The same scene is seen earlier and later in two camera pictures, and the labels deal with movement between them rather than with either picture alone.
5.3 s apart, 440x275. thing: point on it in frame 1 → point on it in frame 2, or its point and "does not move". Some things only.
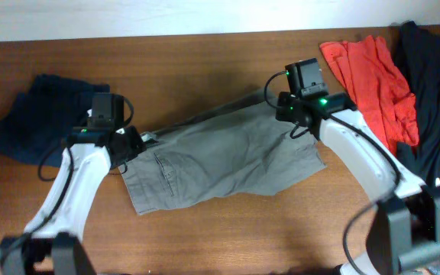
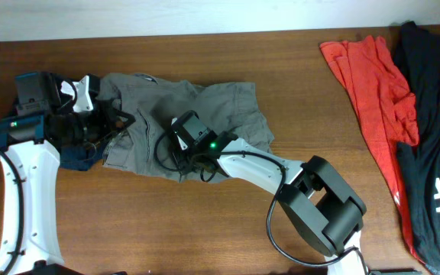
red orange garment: [379, 85] does not move
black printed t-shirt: [434, 70] does not move
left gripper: [137, 143] → [106, 111]
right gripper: [283, 109] → [183, 163]
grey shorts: [244, 149] → [147, 103]
